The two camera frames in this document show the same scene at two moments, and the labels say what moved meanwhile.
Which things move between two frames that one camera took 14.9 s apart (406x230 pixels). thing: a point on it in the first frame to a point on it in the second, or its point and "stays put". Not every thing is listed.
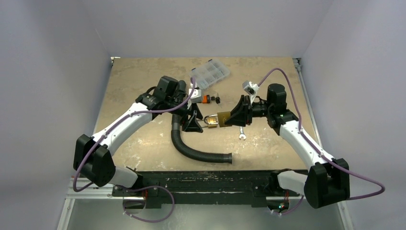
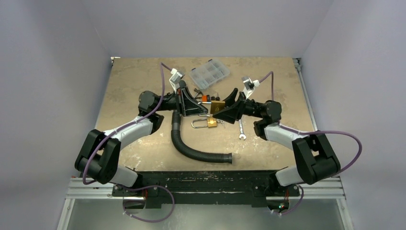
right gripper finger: [242, 109] to [231, 99]
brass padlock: [220, 119] to [216, 106]
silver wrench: [242, 134] stays put
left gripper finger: [192, 125] to [193, 109]
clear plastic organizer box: [208, 73] stays put
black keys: [217, 99] stays put
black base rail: [163, 189] stays put
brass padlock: [211, 120] stays put
